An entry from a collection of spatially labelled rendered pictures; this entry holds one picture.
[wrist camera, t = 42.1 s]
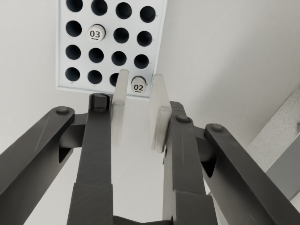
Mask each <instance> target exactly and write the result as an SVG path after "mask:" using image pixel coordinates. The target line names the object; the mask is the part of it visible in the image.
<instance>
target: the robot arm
mask: <svg viewBox="0 0 300 225"><path fill-rule="evenodd" d="M128 79H129V71H128V70H126V69H121V70H120V71H119V75H118V79H117V83H116V87H115V91H114V94H107V93H92V94H90V96H89V105H88V112H87V113H83V114H75V110H74V109H73V108H70V107H66V106H58V107H54V108H52V109H51V110H50V111H49V112H48V113H46V114H45V115H44V116H43V117H42V118H41V119H40V120H38V121H37V122H36V123H35V124H34V125H33V126H32V127H30V128H29V129H28V130H27V131H26V132H25V133H24V134H23V135H21V136H20V137H19V138H18V139H17V140H16V141H15V142H14V143H13V144H11V145H10V146H9V147H8V148H7V149H6V150H5V151H4V152H2V153H1V154H0V225H24V223H25V222H26V221H27V219H28V218H29V216H30V214H31V213H32V212H33V210H34V209H35V207H36V206H37V204H38V203H39V201H40V200H41V198H42V197H43V196H44V194H45V193H46V191H47V190H48V188H49V187H50V185H51V184H52V182H53V181H54V179H55V178H56V177H57V175H58V174H59V172H60V171H61V169H62V168H63V166H64V165H65V163H66V162H67V160H68V159H69V158H70V156H71V155H72V153H73V150H74V148H80V147H81V148H82V149H81V154H80V160H79V167H78V172H77V178H76V183H74V186H73V191H72V196H71V203H70V208H69V213H68V218H67V225H218V222H217V216H216V211H215V207H214V202H213V198H212V196H211V195H207V194H206V190H205V185H204V180H205V182H206V184H207V185H208V187H209V189H210V191H211V193H212V195H213V197H214V198H215V200H216V202H217V204H218V206H219V208H220V210H221V212H222V213H223V215H224V217H225V219H226V221H227V223H228V225H300V213H299V212H298V211H297V209H296V208H295V207H294V206H293V205H292V204H291V202H290V201H289V200H288V199H287V198H286V196H285V195H284V194H283V193H282V192H281V191H280V190H279V189H278V188H277V186H276V185H275V184H274V183H273V182H272V180H271V179H270V178H269V177H268V176H267V175H266V173H265V172H264V171H263V170H262V169H261V168H260V166H259V165H258V164H257V163H256V162H255V161H254V160H253V159H252V157H251V156H250V155H249V154H248V153H247V152H246V150H245V149H244V148H243V147H242V146H241V145H240V143H239V142H238V141H237V140H236V139H235V138H234V136H233V135H232V134H231V133H230V132H229V131H228V130H227V129H226V128H225V127H224V126H222V125H220V124H217V123H215V124H214V123H209V124H207V125H206V127H205V129H203V128H199V127H196V126H194V123H193V120H192V119H191V118H189V117H187V115H186V113H185V110H184V107H183V105H182V104H181V103H180V102H176V101H169V97H168V93H167V89H166V85H165V81H164V78H163V76H162V74H155V75H154V76H153V82H152V89H151V94H150V102H149V116H150V134H151V148H152V151H153V153H159V154H162V153H163V152H164V150H165V154H164V158H163V163H162V164H163V165H164V179H163V205H162V221H153V222H146V223H141V222H137V221H133V220H130V219H127V218H123V217H120V216H115V215H113V184H112V177H111V148H113V149H118V147H120V144H121V134H122V127H123V120H124V113H125V103H126V95H127V87H128ZM165 146H166V149H165Z"/></svg>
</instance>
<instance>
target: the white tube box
mask: <svg viewBox="0 0 300 225"><path fill-rule="evenodd" d="M167 1H168V0H56V89H57V90H65V91H72V92H82V93H90V94H92V93H107V94H114V91H115V87H116V83H117V79H118V75H119V71H120V70H121V69H126V70H128V71H129V79H128V87H127V95H126V98H130V99H138V100H148V101H149V100H150V94H151V89H152V82H153V76H154V75H155V73H156V70H157V64H158V57H159V51H160V45H161V39H162V33H163V26H164V20H165V14H166V8H167ZM96 24H100V25H102V26H103V27H104V28H105V31H106V34H105V35H104V38H103V39H102V41H100V42H98V43H93V42H91V41H90V40H89V39H88V36H87V32H88V30H89V28H91V27H92V26H94V25H96ZM135 76H142V77H143V78H144V79H145V83H146V90H145V92H144V93H143V94H141V95H136V94H134V93H133V92H132V90H131V84H132V81H133V78H134V77H135Z"/></svg>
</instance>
